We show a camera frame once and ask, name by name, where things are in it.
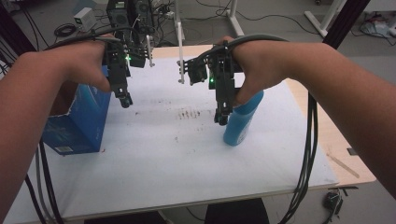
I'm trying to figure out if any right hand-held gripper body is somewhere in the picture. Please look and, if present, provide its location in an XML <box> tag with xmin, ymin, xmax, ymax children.
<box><xmin>183</xmin><ymin>43</ymin><xmax>244</xmax><ymax>127</ymax></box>

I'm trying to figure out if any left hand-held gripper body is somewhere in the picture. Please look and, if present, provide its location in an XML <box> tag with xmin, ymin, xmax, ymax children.
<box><xmin>102</xmin><ymin>31</ymin><xmax>148</xmax><ymax>109</ymax></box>

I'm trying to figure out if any blue bottle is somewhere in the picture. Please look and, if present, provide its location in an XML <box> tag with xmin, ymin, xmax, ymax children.
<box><xmin>222</xmin><ymin>90</ymin><xmax>265</xmax><ymax>147</ymax></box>

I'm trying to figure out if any blue cardboard box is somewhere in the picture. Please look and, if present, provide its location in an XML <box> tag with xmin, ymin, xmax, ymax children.
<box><xmin>41</xmin><ymin>66</ymin><xmax>112</xmax><ymax>156</ymax></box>

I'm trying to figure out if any person's left hand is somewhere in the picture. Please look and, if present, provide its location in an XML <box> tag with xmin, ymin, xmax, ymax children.
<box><xmin>29</xmin><ymin>33</ymin><xmax>116</xmax><ymax>93</ymax></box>

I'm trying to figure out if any person's right hand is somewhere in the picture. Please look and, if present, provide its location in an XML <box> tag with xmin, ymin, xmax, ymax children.
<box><xmin>218</xmin><ymin>35</ymin><xmax>300</xmax><ymax>106</ymax></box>

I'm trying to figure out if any black computer tower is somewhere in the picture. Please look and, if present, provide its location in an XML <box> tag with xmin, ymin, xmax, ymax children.
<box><xmin>106</xmin><ymin>0</ymin><xmax>157</xmax><ymax>35</ymax></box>

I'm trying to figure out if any white power supply box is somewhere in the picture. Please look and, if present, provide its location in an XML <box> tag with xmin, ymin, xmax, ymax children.
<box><xmin>74</xmin><ymin>7</ymin><xmax>97</xmax><ymax>32</ymax></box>

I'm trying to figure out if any white desk leg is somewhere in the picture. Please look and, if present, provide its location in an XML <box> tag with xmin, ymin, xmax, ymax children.
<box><xmin>226</xmin><ymin>0</ymin><xmax>246</xmax><ymax>37</ymax></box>

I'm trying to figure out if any white stand foot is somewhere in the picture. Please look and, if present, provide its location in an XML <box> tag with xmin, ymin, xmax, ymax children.
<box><xmin>304</xmin><ymin>0</ymin><xmax>347</xmax><ymax>38</ymax></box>

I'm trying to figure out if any black power adapter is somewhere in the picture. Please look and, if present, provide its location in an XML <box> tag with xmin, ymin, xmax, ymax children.
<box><xmin>322</xmin><ymin>190</ymin><xmax>344</xmax><ymax>213</ymax></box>

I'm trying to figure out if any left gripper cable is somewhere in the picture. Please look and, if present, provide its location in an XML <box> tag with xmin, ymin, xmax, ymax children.
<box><xmin>45</xmin><ymin>26</ymin><xmax>141</xmax><ymax>52</ymax></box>

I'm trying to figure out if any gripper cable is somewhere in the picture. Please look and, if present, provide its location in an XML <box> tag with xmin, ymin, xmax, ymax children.
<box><xmin>199</xmin><ymin>33</ymin><xmax>289</xmax><ymax>63</ymax></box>
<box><xmin>45</xmin><ymin>26</ymin><xmax>141</xmax><ymax>52</ymax></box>

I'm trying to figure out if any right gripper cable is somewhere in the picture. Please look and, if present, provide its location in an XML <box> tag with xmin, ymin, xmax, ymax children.
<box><xmin>199</xmin><ymin>33</ymin><xmax>289</xmax><ymax>63</ymax></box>

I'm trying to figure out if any black coiled cable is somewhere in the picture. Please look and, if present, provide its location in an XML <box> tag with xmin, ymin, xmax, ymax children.
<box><xmin>54</xmin><ymin>22</ymin><xmax>78</xmax><ymax>38</ymax></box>

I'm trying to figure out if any black floor cable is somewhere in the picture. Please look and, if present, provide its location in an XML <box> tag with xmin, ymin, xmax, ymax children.
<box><xmin>192</xmin><ymin>0</ymin><xmax>312</xmax><ymax>35</ymax></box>

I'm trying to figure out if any black hanging cable bundle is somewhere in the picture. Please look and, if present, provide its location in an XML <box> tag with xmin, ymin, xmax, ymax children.
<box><xmin>24</xmin><ymin>139</ymin><xmax>64</xmax><ymax>224</ymax></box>
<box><xmin>278</xmin><ymin>92</ymin><xmax>319</xmax><ymax>224</ymax></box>

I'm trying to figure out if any black post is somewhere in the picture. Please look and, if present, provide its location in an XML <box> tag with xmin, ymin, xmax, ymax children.
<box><xmin>322</xmin><ymin>0</ymin><xmax>372</xmax><ymax>49</ymax></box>

